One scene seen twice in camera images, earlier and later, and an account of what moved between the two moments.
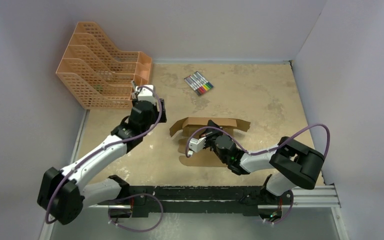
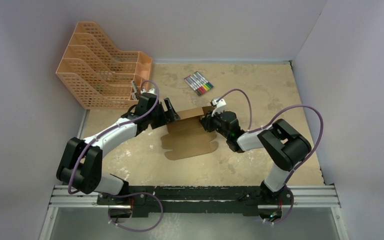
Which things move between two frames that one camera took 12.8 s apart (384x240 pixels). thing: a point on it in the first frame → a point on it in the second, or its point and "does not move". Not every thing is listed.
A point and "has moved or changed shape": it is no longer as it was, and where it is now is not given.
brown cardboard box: (192, 127) has moved or changed shape
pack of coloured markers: (197, 81) does not move
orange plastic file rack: (100, 76) does not move
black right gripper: (210, 133) → (207, 121)
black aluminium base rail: (186, 199) does not move
